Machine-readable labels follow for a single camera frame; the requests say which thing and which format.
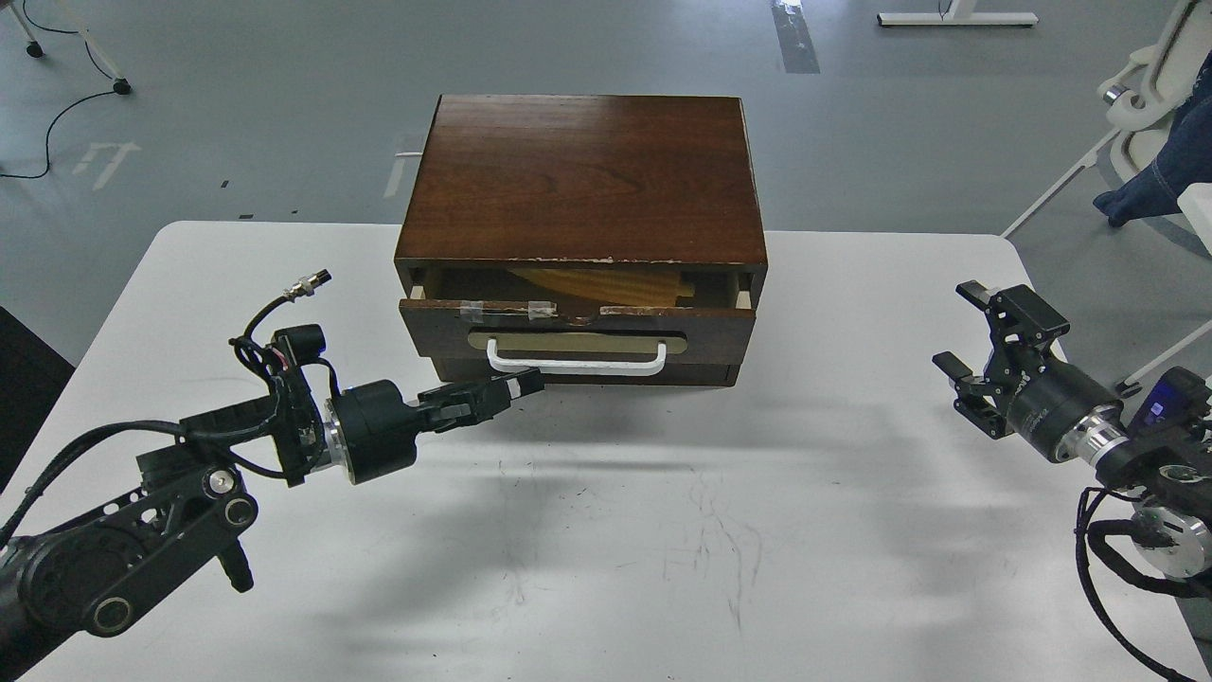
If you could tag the yellow corn cob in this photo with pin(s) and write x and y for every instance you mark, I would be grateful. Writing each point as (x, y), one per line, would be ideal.
(621, 287)

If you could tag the white desk foot bar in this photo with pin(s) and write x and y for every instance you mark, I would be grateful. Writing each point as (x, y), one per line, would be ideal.
(957, 14)

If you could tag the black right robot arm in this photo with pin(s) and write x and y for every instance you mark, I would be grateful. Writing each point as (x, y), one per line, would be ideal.
(1147, 518)

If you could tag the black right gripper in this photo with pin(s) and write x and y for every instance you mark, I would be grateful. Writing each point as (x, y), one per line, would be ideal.
(1059, 410)

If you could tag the dark wooden cabinet box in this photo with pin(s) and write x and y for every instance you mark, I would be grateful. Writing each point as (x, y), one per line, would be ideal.
(584, 182)

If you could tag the white office chair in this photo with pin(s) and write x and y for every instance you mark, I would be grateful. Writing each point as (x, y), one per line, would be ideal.
(1143, 99)

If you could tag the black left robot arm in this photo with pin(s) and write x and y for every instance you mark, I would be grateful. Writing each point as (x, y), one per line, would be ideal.
(102, 571)

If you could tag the wooden drawer with white handle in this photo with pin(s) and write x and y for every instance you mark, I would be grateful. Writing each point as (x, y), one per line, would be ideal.
(452, 316)

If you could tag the white table leg with caster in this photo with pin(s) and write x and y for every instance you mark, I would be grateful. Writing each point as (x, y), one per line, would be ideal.
(33, 47)

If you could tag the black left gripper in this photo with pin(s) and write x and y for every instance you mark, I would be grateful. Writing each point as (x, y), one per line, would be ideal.
(372, 430)

